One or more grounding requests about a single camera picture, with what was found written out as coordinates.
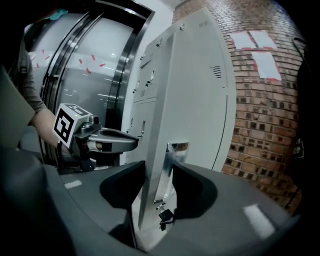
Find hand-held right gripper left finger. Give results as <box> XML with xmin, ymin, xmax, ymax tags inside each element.
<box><xmin>0</xmin><ymin>147</ymin><xmax>146</xmax><ymax>256</ymax></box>

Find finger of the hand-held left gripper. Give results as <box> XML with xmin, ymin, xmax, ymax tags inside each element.
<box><xmin>88</xmin><ymin>131</ymin><xmax>140</xmax><ymax>154</ymax></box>
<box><xmin>100</xmin><ymin>127</ymin><xmax>140</xmax><ymax>141</ymax></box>

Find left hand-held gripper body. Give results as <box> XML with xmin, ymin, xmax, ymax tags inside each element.
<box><xmin>52</xmin><ymin>102</ymin><xmax>103</xmax><ymax>173</ymax></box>

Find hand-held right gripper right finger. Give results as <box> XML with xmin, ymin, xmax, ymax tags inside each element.
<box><xmin>149</xmin><ymin>162</ymin><xmax>299</xmax><ymax>256</ymax></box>

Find grey metal locker door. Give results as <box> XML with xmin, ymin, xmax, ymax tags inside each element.
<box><xmin>138</xmin><ymin>32</ymin><xmax>229</xmax><ymax>232</ymax></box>

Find grey metal locker cabinet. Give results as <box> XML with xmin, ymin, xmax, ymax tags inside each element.
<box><xmin>122</xmin><ymin>6</ymin><xmax>238</xmax><ymax>232</ymax></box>

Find person's left forearm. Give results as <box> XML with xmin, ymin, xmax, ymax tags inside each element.
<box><xmin>28</xmin><ymin>104</ymin><xmax>73</xmax><ymax>157</ymax></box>

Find black locker keys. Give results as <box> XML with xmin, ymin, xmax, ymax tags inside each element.
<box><xmin>156</xmin><ymin>203</ymin><xmax>175</xmax><ymax>232</ymax></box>

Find person's left hand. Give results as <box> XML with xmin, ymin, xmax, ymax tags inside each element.
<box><xmin>86</xmin><ymin>141</ymin><xmax>104</xmax><ymax>151</ymax></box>

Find steel elevator door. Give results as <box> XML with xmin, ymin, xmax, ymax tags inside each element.
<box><xmin>39</xmin><ymin>0</ymin><xmax>156</xmax><ymax>167</ymax></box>

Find person's grey shirt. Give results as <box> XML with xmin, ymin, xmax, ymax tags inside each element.
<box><xmin>7</xmin><ymin>17</ymin><xmax>50</xmax><ymax>126</ymax></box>

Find red tape strips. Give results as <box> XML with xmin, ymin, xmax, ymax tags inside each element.
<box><xmin>29</xmin><ymin>48</ymin><xmax>106</xmax><ymax>75</ymax></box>

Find teal hair clip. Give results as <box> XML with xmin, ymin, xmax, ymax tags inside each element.
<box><xmin>48</xmin><ymin>8</ymin><xmax>69</xmax><ymax>21</ymax></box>

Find white paper sheet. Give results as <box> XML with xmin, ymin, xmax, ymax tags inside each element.
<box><xmin>249</xmin><ymin>29</ymin><xmax>278</xmax><ymax>50</ymax></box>
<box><xmin>229</xmin><ymin>31</ymin><xmax>256</xmax><ymax>50</ymax></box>
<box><xmin>250</xmin><ymin>51</ymin><xmax>283</xmax><ymax>81</ymax></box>

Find metal recessed door handle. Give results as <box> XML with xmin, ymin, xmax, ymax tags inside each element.
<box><xmin>166</xmin><ymin>141</ymin><xmax>190</xmax><ymax>154</ymax></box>

